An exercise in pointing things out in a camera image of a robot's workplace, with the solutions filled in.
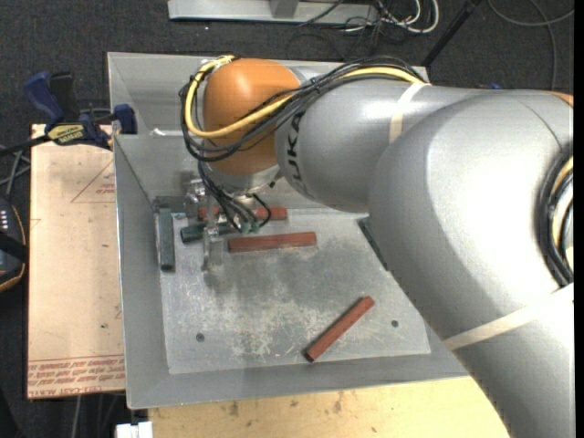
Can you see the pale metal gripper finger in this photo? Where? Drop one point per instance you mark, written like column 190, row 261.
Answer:
column 207, row 256
column 218, row 251

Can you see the dark green flat block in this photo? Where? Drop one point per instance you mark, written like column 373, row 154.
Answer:
column 166, row 244
column 194, row 233

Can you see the red-brown flat block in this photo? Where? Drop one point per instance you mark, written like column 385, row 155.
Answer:
column 278, row 213
column 340, row 329
column 274, row 242

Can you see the grey metal bin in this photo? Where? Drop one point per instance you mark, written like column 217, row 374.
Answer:
column 255, row 308

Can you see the brown cardboard board, red print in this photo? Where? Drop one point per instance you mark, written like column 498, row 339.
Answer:
column 73, row 267

